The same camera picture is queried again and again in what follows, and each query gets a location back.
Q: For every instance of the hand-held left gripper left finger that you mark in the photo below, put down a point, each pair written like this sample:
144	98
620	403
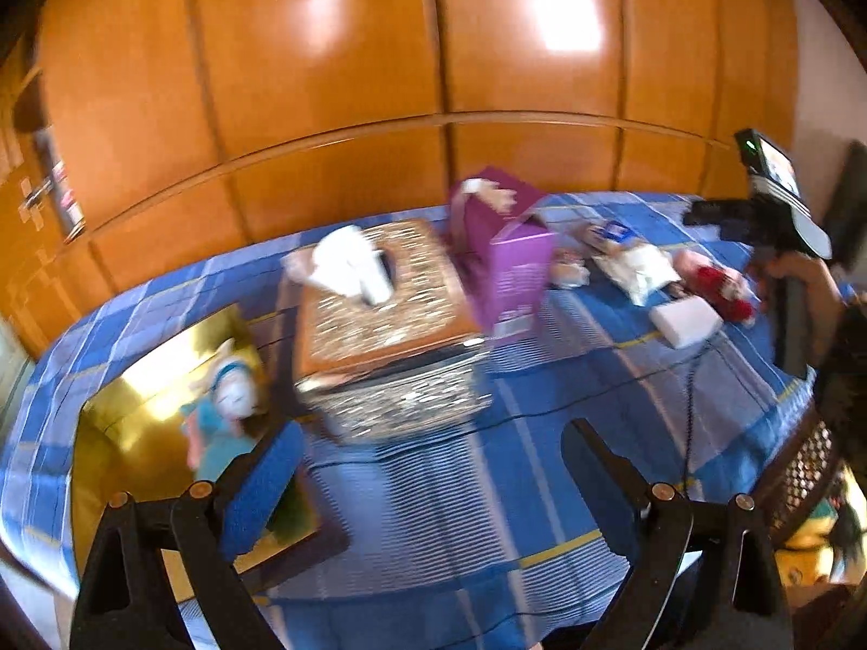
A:
261	487

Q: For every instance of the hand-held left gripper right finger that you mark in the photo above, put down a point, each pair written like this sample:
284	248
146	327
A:
596	474

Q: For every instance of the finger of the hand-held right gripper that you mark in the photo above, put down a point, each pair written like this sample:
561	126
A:
711	212
738	230

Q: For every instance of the pink towel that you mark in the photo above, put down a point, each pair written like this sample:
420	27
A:
687	264

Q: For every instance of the blue tissue packet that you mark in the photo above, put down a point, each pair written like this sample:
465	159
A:
613	233

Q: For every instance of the gold box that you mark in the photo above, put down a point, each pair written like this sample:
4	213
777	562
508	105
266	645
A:
135	420

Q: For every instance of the person's right hand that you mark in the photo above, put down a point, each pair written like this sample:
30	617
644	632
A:
816	284

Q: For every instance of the red plush toy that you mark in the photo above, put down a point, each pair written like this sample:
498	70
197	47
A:
721	288

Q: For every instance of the doll with teal dress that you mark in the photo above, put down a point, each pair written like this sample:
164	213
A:
227	393

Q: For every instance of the white sponge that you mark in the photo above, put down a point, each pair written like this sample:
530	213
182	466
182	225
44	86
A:
684	321

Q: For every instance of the blue plaid bedsheet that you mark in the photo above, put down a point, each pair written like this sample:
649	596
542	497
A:
576	365

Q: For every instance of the small pale plush toy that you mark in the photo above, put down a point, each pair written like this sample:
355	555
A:
569	269

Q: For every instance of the person's dark patterned clothing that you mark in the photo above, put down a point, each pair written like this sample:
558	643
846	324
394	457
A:
843	379

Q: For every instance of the ornate mosaic tissue box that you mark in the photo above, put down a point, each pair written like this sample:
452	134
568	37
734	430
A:
379	332

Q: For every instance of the purple cardboard box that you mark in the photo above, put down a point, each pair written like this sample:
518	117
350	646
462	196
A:
515	264

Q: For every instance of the yellow green cloth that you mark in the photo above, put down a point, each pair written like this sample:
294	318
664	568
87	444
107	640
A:
806	548

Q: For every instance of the pale pink cloth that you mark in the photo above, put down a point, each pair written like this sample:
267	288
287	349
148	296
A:
488	193

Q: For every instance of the white tissue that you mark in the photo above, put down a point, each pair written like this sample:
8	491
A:
345	261

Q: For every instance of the wooden wardrobe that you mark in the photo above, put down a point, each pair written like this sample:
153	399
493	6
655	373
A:
338	81

